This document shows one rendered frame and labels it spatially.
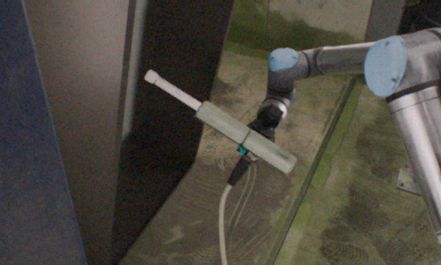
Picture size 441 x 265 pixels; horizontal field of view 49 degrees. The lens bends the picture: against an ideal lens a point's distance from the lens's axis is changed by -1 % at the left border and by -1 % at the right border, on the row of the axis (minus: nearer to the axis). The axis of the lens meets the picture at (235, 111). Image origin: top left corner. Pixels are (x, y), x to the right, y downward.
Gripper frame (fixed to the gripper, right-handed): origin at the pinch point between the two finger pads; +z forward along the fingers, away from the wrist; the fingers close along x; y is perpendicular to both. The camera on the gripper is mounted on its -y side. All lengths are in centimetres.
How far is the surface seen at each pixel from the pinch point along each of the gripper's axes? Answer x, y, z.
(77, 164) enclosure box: 32.7, 0.7, 34.9
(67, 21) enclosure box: 43, -35, 36
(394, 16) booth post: -35, 13, -184
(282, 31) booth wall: 17, 65, -188
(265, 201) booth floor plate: -23, 74, -57
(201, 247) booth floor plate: -8, 81, -22
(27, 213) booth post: 12, -74, 91
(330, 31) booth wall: -9, 45, -186
